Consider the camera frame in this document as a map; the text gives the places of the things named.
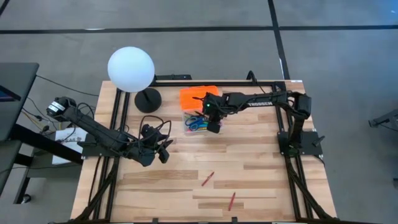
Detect blue handled scissors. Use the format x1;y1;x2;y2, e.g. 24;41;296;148
184;115;206;132

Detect clear supply box orange lid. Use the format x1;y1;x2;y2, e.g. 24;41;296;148
179;85;223;135

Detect red crayon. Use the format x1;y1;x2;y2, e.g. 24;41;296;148
200;171;216;187
227;191;236;212

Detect white globe lamp black base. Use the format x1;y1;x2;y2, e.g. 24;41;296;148
107;45;162;113

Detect white printed paper sheet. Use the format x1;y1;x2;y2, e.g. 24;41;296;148
52;127;88;165

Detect dark grey desk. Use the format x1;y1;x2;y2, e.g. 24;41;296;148
0;62;40;142

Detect dark laptop screen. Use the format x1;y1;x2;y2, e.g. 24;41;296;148
0;85;22;103

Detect grey chair base leg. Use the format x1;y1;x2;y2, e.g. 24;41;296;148
368;108;398;128

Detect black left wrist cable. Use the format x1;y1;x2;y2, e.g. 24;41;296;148
137;114;173;144

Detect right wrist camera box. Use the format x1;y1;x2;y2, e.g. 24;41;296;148
206;121;222;134

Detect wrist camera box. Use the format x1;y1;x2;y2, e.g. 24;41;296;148
206;121;222;134
157;145;170;164

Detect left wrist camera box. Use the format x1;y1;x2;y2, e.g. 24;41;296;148
157;145;170;164

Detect black aluminium table frame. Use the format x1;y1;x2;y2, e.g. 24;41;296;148
70;80;338;224

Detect black cable clamp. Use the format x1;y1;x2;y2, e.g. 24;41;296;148
247;70;259;85

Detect black desk leg frame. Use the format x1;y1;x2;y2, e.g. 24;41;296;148
9;124;83;205

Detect black cable bundle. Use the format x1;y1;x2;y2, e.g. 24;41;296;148
21;96;52;135

